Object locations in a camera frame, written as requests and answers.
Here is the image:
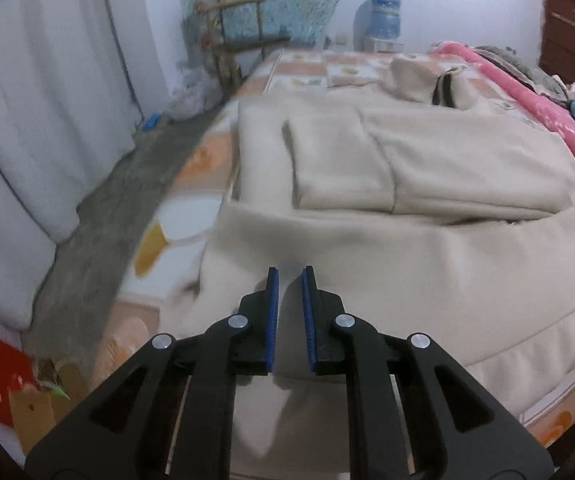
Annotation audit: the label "red packets on floor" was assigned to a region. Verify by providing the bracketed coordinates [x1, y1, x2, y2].
[0, 334, 36, 423]

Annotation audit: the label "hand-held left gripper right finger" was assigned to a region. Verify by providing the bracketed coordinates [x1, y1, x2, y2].
[300, 265, 554, 480]

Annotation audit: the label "white curtain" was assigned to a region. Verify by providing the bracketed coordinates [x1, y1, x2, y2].
[0, 0, 168, 331]

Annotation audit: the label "leaf patterned bed sheet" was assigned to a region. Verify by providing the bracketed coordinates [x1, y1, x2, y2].
[92, 49, 575, 453]

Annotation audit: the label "pink floral blanket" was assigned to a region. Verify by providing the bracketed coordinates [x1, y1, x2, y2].
[430, 41, 575, 191]

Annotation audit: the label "blue water bottle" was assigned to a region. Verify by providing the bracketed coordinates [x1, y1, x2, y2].
[367, 0, 402, 40]

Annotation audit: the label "white plastic bag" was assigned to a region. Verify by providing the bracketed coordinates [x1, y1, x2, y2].
[168, 67, 223, 118]

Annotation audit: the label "wooden chair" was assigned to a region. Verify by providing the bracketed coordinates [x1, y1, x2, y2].
[195, 0, 292, 88]

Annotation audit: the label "white water dispenser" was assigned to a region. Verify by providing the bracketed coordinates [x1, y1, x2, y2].
[355, 2, 405, 54]

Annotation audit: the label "cream hooded jacket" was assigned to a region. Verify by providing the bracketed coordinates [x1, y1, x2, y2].
[168, 55, 575, 476]

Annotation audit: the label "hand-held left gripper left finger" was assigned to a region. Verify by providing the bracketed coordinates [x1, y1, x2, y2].
[24, 266, 282, 480]

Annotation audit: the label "grey patterned pillow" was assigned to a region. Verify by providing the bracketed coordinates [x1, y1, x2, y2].
[475, 45, 558, 93]

